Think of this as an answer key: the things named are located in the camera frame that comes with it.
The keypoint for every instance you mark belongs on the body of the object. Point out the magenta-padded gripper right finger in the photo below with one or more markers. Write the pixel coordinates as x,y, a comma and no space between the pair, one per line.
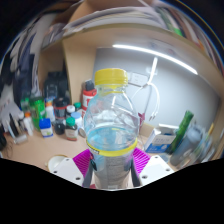
153,170

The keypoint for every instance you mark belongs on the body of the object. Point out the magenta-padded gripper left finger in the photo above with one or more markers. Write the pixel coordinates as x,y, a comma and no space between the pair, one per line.
70,170

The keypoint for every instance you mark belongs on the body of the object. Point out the clear yellow-capped water bottle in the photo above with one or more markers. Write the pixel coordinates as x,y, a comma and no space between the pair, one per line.
111,133

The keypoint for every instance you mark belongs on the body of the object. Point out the white and blue box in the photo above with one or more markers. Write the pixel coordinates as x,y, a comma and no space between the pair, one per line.
160,141

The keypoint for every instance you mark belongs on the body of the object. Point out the brown bottle with green cap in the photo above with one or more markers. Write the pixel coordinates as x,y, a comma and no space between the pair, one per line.
71,130

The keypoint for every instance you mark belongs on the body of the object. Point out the white bottle with blue cap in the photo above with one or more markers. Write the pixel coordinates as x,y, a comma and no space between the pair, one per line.
46,128

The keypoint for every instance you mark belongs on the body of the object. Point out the magenta pouch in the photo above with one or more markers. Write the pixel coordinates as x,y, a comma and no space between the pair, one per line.
141,121

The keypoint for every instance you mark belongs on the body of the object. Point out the white bottle with orange cap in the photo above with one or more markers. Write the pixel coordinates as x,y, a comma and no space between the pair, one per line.
50,113

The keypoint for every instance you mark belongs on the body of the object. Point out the black jar with red band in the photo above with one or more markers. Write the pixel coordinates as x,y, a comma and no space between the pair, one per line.
60,108

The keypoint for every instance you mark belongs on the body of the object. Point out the green plastic container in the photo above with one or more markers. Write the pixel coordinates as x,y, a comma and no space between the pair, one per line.
37,111

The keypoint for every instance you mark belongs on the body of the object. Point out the red and white canister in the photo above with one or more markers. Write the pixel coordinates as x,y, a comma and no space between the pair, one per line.
88,98

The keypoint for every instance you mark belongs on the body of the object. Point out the black box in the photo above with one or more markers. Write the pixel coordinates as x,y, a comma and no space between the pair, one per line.
55,85

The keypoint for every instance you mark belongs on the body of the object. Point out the white light bar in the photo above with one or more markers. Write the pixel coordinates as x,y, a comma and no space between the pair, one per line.
156,53

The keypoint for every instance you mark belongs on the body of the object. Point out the white wall power strip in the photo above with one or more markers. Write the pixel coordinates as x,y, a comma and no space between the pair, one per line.
138,79

